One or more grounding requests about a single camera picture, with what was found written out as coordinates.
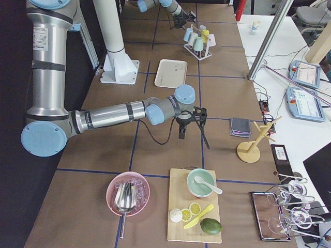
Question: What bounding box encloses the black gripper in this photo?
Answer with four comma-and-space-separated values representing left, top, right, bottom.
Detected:
176, 111, 193, 140
173, 11, 186, 29

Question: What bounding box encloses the green cup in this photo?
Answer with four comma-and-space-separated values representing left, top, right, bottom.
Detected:
193, 37, 204, 52

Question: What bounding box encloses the beige rabbit tray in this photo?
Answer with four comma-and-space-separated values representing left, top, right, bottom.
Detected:
154, 59, 188, 89

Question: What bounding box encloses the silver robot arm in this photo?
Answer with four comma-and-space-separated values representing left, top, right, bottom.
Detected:
137, 0, 187, 28
21, 1, 198, 157

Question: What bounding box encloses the light blue cup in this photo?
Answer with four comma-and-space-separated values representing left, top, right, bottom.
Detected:
183, 27, 193, 42

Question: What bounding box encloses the cream white cup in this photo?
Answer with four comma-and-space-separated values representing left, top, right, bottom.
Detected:
188, 32, 199, 47

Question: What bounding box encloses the yellow cup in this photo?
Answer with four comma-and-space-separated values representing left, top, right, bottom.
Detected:
201, 29, 209, 42

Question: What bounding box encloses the pink cup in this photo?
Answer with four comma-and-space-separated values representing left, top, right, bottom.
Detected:
208, 34, 216, 47

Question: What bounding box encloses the white spoon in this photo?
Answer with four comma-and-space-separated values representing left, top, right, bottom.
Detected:
194, 176, 223, 194

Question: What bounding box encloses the grey folded cloth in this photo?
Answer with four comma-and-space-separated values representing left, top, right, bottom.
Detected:
230, 117, 251, 138

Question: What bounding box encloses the green bowl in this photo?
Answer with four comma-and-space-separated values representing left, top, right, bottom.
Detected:
187, 168, 216, 198

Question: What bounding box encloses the red fire extinguisher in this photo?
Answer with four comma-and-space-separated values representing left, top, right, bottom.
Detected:
235, 0, 246, 22

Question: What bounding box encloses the wooden mug tree stand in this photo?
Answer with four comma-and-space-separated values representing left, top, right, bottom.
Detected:
236, 116, 282, 163

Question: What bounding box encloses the pink ice bowl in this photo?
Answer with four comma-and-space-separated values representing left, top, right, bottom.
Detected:
106, 172, 150, 216

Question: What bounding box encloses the lemon slice large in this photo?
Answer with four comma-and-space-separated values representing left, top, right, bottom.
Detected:
188, 202, 201, 216

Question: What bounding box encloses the lemon slice small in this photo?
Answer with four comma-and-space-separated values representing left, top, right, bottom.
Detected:
180, 208, 192, 222

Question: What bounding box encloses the metal ice scoop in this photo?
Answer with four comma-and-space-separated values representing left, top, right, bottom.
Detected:
114, 182, 137, 239

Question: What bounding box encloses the small electronics board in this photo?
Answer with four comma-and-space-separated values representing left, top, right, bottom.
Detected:
259, 100, 269, 113

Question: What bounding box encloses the wooden cutting board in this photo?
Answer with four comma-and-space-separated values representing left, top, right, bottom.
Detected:
168, 168, 222, 244

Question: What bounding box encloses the yellow plastic knife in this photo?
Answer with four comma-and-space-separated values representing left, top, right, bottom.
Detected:
183, 204, 214, 229

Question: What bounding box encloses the green avocado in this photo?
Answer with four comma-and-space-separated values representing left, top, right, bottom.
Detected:
200, 218, 223, 236

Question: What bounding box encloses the black box with label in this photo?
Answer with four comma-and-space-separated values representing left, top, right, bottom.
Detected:
270, 144, 293, 176

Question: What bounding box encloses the lower teach pendant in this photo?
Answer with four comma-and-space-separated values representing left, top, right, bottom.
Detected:
286, 87, 325, 122

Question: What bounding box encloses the teach pendant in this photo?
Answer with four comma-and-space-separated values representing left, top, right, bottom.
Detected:
286, 87, 325, 122
289, 60, 321, 89

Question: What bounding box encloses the upper wine glass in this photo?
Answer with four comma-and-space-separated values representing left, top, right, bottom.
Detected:
265, 179, 307, 206

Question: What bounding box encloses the wine glass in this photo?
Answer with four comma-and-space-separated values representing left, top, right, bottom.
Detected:
267, 207, 312, 235
265, 179, 307, 206

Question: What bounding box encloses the grey office chair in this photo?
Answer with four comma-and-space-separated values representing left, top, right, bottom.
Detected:
292, 1, 330, 34

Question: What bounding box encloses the upper teach pendant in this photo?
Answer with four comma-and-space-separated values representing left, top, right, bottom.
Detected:
289, 60, 321, 89

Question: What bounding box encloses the black laptop monitor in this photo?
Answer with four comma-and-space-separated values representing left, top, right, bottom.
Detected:
304, 144, 330, 209

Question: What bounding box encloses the lower wine glass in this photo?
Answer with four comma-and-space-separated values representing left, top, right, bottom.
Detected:
267, 207, 312, 235

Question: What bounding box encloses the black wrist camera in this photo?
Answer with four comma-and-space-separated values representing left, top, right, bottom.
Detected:
186, 11, 197, 22
192, 106, 207, 128

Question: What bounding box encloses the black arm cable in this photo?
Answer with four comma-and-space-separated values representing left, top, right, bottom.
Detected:
134, 110, 210, 150

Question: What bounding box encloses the white wire cup rack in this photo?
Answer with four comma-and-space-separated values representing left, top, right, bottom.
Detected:
184, 25, 212, 61

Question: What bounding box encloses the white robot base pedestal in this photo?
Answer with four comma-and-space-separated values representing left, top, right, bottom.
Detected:
93, 0, 140, 85

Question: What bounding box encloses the aluminium frame post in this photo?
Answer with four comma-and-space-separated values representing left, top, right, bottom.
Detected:
247, 0, 293, 80

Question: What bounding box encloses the wire glass rack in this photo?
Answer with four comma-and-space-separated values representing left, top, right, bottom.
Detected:
273, 171, 330, 242

